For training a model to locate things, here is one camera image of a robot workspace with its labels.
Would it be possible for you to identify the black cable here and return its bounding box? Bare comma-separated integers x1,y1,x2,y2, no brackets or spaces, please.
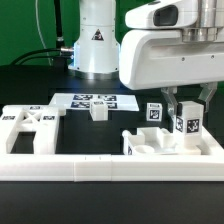
9,48,75,66
19,54,75,66

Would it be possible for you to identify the white chair seat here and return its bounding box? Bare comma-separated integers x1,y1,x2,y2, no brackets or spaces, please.
122,127,201,156

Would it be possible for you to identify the thin white cable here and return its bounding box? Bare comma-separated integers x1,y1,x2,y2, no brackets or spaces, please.
34,0,54,67

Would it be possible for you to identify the white U-shaped fence frame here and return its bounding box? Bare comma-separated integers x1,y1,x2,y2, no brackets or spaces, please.
0,120,224,182

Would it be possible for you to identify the white tagged cube left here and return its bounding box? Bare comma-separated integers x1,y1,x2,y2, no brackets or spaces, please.
146,103,163,122

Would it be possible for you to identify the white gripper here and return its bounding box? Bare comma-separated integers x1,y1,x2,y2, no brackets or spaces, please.
119,30,224,118

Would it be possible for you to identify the white marker base sheet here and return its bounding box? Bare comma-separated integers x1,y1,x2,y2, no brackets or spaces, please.
50,93,139,111

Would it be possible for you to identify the black cable upper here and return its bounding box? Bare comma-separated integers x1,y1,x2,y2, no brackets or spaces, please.
9,48,75,66

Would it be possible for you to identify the black cable lower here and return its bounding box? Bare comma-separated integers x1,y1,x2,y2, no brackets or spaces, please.
19,54,75,66

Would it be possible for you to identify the white chair back frame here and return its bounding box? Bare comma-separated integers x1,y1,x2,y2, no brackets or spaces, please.
0,105,66,155

